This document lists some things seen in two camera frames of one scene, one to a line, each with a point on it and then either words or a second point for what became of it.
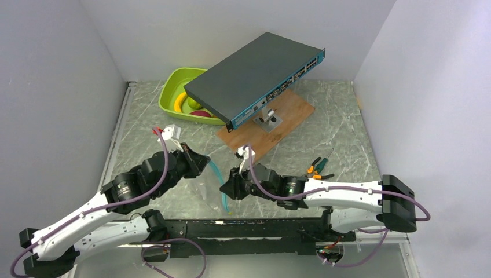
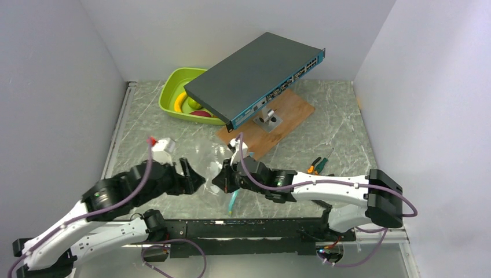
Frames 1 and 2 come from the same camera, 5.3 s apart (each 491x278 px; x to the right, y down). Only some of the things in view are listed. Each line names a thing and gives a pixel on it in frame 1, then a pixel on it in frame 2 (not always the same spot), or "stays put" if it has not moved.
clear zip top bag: x=209 y=194 -> x=212 y=154
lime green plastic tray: x=173 y=86 stays put
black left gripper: x=198 y=162 -> x=189 y=184
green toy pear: x=193 y=103 stays put
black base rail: x=249 y=237 stays put
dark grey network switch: x=238 y=86 stays put
